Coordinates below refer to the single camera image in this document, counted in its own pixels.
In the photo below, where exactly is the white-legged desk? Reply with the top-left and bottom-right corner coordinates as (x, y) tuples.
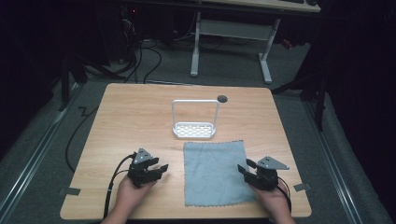
(189, 0), (322, 85)

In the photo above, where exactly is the black computer tower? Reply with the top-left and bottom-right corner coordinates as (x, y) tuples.
(101, 4), (143, 67)

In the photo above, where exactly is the black floor cable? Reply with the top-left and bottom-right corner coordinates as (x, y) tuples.
(64, 105), (100, 174)

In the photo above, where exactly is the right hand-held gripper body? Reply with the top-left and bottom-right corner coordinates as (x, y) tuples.
(244, 155), (290, 191)

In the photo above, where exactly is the grey tape piece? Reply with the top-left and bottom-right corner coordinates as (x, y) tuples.
(292, 182), (312, 192)
(58, 187), (82, 197)

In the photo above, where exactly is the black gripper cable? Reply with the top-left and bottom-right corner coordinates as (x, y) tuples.
(276, 176), (293, 214)
(102, 152), (138, 220)

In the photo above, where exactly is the bundle of black cables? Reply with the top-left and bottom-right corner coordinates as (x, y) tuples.
(120, 18), (163, 85)

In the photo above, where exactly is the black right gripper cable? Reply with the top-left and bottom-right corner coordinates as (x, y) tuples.
(276, 176), (293, 214)

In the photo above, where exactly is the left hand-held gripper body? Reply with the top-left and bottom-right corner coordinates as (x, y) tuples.
(126, 147), (163, 189)

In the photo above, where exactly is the black metal stand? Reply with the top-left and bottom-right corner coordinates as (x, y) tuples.
(58, 54), (90, 112)
(270, 69), (330, 133)

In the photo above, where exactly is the white towel rack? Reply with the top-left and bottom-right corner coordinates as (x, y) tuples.
(171, 98), (221, 140)

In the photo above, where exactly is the metal floor rail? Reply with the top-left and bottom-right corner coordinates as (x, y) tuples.
(302, 99), (364, 224)
(0, 83), (80, 220)

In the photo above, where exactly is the person's right hand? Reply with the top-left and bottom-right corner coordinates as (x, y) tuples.
(247, 181), (292, 217)

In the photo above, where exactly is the person's left hand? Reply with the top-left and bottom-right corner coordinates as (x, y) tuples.
(115, 174), (159, 213)

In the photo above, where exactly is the grey cloth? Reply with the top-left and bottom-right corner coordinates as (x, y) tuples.
(182, 140), (259, 208)

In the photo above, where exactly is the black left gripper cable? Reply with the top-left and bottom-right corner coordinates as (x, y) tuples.
(102, 152), (138, 220)

